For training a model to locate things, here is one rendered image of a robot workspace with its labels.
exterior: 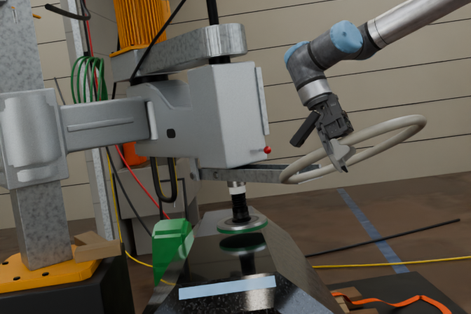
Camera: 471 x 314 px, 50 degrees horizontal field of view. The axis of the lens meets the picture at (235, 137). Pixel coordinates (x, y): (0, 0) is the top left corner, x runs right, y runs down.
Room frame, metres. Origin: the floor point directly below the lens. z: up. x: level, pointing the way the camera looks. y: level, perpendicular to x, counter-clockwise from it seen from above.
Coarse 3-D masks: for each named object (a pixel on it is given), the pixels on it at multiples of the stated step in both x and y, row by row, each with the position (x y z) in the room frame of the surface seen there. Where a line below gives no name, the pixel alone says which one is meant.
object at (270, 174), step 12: (252, 168) 2.12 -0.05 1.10; (264, 168) 2.06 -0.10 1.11; (276, 168) 1.99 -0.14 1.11; (312, 168) 1.83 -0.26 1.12; (216, 180) 2.16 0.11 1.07; (228, 180) 2.08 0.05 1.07; (240, 180) 2.01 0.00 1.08; (252, 180) 1.95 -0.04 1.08; (264, 180) 1.89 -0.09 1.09; (276, 180) 1.83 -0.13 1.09
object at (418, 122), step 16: (368, 128) 1.38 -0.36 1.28; (384, 128) 1.38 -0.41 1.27; (416, 128) 1.60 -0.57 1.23; (352, 144) 1.38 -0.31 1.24; (384, 144) 1.76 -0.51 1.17; (304, 160) 1.44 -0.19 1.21; (352, 160) 1.81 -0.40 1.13; (288, 176) 1.51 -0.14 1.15; (304, 176) 1.75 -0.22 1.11; (320, 176) 1.80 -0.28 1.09
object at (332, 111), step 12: (324, 96) 1.41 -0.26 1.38; (336, 96) 1.43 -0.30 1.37; (312, 108) 1.44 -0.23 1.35; (336, 108) 1.39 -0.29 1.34; (324, 120) 1.39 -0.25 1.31; (336, 120) 1.39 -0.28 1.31; (348, 120) 1.41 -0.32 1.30; (324, 132) 1.38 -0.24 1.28; (336, 132) 1.38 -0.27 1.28; (348, 132) 1.40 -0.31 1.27
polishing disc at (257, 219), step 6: (252, 216) 2.19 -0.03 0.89; (258, 216) 2.17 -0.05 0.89; (264, 216) 2.16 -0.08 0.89; (222, 222) 2.15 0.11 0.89; (228, 222) 2.13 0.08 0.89; (246, 222) 2.09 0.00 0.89; (252, 222) 2.08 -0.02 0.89; (258, 222) 2.06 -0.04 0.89; (264, 222) 2.09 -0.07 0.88; (222, 228) 2.08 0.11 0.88; (228, 228) 2.05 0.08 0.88; (234, 228) 2.04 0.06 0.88; (240, 228) 2.04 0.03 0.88
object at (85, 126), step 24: (24, 120) 2.15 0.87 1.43; (48, 120) 2.22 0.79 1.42; (72, 120) 2.34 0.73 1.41; (96, 120) 2.41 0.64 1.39; (120, 120) 2.46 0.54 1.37; (144, 120) 2.55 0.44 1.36; (24, 144) 2.15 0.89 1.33; (48, 144) 2.20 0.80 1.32; (72, 144) 2.33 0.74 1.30; (96, 144) 2.40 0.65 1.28; (0, 168) 2.17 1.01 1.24
